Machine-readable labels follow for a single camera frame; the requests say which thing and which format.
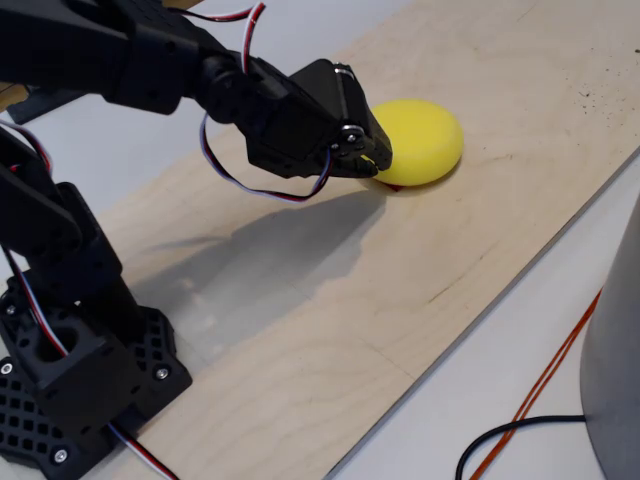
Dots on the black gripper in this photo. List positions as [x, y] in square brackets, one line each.
[324, 134]

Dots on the light plywood board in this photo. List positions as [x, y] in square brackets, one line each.
[450, 260]

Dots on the yellow round foam disc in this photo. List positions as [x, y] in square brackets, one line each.
[420, 140]

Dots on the flat black plastic piece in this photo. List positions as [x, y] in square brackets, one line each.
[35, 107]

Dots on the grey round conical object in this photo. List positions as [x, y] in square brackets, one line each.
[617, 350]

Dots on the red square patch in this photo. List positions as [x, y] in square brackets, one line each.
[395, 188]

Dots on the black robot arm with base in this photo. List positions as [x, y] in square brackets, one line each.
[65, 50]

